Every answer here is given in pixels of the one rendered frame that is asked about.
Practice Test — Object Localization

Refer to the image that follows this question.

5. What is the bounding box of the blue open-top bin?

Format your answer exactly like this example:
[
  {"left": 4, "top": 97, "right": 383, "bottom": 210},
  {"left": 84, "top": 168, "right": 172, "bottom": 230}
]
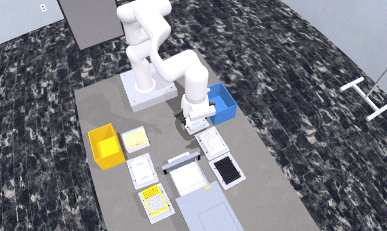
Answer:
[{"left": 207, "top": 82, "right": 237, "bottom": 126}]

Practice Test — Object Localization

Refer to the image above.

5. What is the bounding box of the black multiwell plate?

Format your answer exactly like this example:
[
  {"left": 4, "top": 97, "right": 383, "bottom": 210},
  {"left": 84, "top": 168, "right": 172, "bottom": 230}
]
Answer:
[{"left": 213, "top": 156, "right": 241, "bottom": 185}]

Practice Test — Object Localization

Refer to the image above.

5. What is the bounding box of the yellow open-top box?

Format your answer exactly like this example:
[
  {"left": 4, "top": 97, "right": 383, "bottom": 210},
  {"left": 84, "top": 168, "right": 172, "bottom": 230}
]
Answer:
[{"left": 88, "top": 124, "right": 126, "bottom": 170}]

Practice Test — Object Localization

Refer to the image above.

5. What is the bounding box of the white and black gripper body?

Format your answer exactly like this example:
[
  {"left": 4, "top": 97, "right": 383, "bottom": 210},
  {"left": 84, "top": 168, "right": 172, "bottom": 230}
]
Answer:
[{"left": 181, "top": 94, "right": 209, "bottom": 118}]

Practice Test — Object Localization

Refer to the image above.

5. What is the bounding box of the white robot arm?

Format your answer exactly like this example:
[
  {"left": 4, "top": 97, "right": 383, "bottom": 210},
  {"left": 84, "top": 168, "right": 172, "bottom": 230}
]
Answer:
[{"left": 117, "top": 0, "right": 216, "bottom": 122}]

